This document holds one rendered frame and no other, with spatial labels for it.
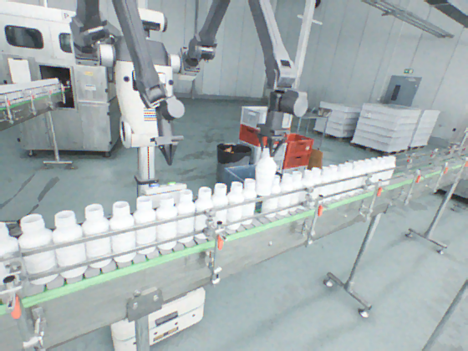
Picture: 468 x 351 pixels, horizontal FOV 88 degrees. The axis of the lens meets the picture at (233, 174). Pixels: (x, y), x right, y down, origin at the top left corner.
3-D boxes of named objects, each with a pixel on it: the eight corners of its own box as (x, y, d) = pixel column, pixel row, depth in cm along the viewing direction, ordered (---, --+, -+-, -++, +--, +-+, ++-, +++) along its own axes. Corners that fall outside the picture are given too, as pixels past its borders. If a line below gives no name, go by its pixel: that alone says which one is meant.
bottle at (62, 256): (56, 281, 58) (43, 223, 52) (64, 263, 63) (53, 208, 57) (84, 277, 60) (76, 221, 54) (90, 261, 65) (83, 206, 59)
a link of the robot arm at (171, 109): (159, 84, 85) (137, 94, 81) (173, 74, 76) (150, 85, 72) (176, 116, 90) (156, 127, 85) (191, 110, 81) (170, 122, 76)
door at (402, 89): (399, 136, 929) (420, 77, 848) (373, 129, 1004) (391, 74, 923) (399, 135, 934) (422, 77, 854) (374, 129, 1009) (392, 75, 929)
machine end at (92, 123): (58, 131, 502) (38, 18, 426) (126, 134, 539) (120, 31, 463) (17, 157, 362) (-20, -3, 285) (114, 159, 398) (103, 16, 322)
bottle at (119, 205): (139, 251, 71) (138, 200, 64) (129, 266, 65) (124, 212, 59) (120, 247, 71) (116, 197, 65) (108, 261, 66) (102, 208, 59)
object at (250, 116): (261, 129, 304) (263, 112, 295) (239, 123, 331) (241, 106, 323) (291, 127, 342) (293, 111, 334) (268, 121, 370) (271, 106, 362)
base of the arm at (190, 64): (180, 47, 119) (184, 70, 119) (185, 37, 113) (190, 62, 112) (196, 49, 124) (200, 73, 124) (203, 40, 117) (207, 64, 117)
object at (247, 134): (258, 147, 313) (261, 129, 305) (237, 139, 341) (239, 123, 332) (287, 143, 351) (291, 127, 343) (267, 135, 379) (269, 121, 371)
